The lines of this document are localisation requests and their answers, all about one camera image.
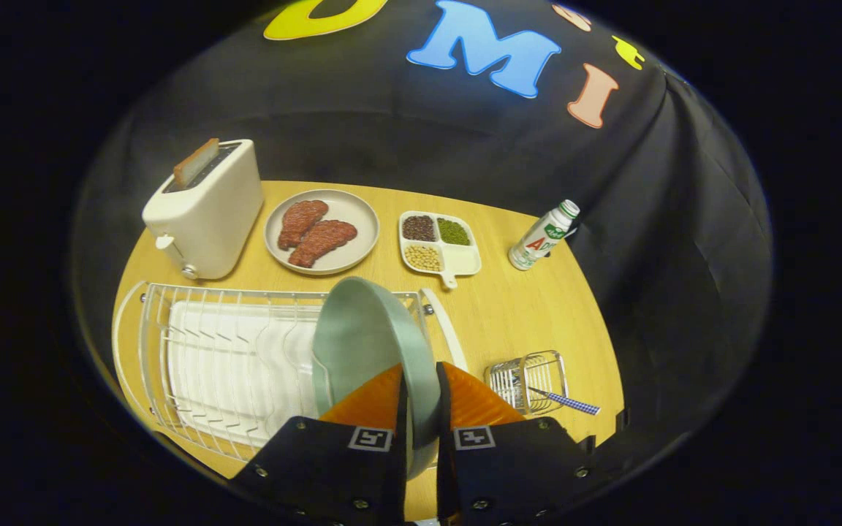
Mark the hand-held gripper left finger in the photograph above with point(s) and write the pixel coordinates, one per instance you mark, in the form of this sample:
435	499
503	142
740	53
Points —
400	409

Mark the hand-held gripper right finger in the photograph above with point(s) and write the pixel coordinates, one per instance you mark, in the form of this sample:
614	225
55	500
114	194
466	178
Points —
443	409

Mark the pale green plate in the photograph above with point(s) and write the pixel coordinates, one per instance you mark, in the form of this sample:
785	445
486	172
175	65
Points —
370	336

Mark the white divided dish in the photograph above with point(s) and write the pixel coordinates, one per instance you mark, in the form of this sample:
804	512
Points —
461	257

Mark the beige round plate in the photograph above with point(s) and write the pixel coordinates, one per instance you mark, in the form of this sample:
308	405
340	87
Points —
348	208

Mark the yellow soybean pile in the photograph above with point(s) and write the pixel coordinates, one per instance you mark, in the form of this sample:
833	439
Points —
423	258

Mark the white drain tray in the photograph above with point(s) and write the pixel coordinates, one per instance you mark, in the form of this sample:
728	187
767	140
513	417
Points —
231	380

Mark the green bean pile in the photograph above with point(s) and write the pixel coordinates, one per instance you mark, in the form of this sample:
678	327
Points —
454	231

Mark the dark red bean pile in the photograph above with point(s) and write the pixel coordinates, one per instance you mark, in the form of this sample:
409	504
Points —
419	228

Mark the red meat slice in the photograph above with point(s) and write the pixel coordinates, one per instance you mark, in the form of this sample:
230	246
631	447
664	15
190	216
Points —
322	241
300	219

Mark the white drink bottle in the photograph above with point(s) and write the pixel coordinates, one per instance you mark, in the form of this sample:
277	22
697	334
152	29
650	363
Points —
538	245

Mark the white toaster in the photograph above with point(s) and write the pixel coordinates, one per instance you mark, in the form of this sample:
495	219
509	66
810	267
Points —
209	219

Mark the black backdrop cloth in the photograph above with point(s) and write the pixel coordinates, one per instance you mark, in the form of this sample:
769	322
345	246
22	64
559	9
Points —
392	124

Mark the toast slice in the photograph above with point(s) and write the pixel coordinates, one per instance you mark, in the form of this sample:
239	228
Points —
194	164

